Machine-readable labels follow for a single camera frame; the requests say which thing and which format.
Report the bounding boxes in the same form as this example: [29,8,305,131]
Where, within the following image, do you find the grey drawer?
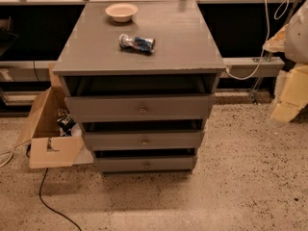
[93,155,197,172]
[84,131,204,151]
[64,94,215,123]

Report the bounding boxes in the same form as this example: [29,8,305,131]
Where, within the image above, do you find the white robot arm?
[263,1,308,126]

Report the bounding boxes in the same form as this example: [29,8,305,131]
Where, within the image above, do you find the grey drawer cabinet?
[52,0,227,175]

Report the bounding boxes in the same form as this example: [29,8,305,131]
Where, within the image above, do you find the grey top drawer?
[64,94,215,123]

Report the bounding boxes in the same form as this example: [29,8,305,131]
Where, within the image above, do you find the grey bottom drawer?
[93,155,197,172]

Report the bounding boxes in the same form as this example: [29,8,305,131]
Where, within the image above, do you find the open cardboard box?
[15,64,84,169]

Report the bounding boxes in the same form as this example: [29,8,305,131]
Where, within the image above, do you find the crushed blue soda can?
[118,34,156,54]

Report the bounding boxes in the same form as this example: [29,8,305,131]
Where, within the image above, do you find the black snack bag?
[57,109,75,137]

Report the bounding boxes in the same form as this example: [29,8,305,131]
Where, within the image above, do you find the white bowl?
[105,3,138,23]

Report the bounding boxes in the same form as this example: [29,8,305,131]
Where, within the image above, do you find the metal diagonal pole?
[248,0,308,105]

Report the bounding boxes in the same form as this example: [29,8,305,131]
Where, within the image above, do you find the black floor cable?
[38,167,83,231]

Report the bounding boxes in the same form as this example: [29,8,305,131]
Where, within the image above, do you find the grey wall rail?
[0,57,285,82]

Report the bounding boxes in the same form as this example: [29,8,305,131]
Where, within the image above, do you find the white floor cable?
[0,138,32,168]

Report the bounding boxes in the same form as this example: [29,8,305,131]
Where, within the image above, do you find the white cable on rail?
[224,0,291,81]

